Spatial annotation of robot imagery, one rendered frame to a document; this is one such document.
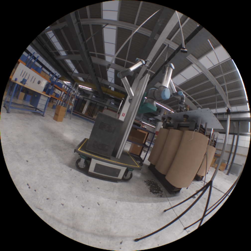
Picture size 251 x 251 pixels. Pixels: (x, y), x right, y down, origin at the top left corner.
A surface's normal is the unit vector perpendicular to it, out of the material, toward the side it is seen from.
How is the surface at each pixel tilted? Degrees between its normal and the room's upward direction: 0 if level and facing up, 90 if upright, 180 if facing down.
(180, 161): 90
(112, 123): 90
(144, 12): 174
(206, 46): 174
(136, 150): 90
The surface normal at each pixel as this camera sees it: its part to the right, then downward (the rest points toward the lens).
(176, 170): -0.93, -0.36
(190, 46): -0.36, 0.93
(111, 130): 0.25, 0.07
